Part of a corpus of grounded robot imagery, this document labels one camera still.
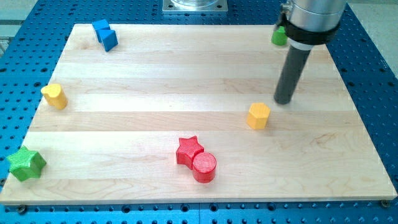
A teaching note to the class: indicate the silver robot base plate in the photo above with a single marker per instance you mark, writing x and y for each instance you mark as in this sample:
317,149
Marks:
186,6

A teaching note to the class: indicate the blue cube block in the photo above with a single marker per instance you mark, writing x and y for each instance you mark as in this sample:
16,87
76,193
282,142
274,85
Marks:
100,25

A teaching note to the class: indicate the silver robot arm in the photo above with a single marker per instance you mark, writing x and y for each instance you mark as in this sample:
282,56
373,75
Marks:
306,23

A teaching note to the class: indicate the yellow hexagon block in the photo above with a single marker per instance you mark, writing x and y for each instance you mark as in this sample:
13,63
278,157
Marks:
258,115

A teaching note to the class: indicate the wooden board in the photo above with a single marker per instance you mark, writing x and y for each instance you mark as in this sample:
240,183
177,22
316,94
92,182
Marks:
115,142

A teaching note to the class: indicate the yellow heart block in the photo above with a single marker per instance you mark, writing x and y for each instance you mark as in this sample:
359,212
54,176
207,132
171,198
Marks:
55,96

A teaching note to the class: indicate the red cylinder block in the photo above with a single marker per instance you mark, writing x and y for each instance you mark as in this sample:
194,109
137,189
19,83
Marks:
204,167

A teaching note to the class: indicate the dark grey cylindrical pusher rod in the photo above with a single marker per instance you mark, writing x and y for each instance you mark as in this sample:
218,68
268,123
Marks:
293,66

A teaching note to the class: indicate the green star block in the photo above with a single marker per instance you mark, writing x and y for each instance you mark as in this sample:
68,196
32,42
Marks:
26,164

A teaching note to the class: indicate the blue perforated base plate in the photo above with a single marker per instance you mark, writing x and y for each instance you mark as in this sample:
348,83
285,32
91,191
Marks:
32,55

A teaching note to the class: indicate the blue triangle block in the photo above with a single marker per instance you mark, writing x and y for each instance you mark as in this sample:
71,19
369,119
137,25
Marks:
108,39

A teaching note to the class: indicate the red star block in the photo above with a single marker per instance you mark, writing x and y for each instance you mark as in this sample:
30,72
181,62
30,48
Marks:
187,151

